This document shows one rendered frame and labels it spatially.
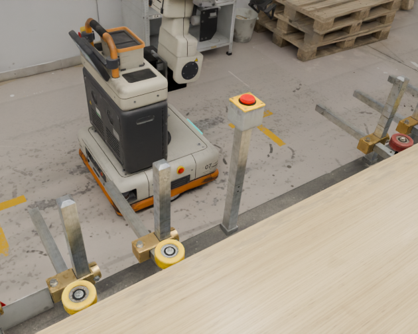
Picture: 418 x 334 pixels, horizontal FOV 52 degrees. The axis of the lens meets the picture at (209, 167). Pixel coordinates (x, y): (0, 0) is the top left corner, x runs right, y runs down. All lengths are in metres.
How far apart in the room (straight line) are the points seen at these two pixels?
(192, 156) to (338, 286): 1.44
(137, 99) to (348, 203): 1.09
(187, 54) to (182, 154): 0.56
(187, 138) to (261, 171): 0.57
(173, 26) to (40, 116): 1.47
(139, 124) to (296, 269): 1.20
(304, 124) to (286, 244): 2.17
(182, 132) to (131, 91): 0.69
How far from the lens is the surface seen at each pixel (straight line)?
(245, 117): 1.12
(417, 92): 2.26
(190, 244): 1.43
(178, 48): 2.22
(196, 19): 2.19
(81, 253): 1.15
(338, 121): 1.89
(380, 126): 1.82
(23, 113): 3.39
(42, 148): 3.02
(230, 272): 1.13
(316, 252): 1.22
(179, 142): 2.51
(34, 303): 1.30
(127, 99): 1.99
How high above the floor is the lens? 1.82
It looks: 41 degrees down
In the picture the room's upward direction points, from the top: 5 degrees clockwise
